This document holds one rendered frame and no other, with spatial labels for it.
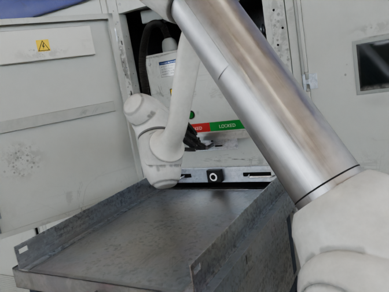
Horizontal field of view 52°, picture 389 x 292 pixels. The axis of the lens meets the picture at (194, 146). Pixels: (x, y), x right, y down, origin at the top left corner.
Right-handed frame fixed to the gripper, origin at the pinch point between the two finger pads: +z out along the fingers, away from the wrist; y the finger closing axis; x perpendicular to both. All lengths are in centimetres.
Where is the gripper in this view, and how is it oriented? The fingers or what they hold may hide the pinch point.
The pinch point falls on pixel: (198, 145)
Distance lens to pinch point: 148.4
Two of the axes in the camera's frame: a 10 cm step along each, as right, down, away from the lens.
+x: 8.7, -0.5, -4.8
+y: -0.9, 9.6, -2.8
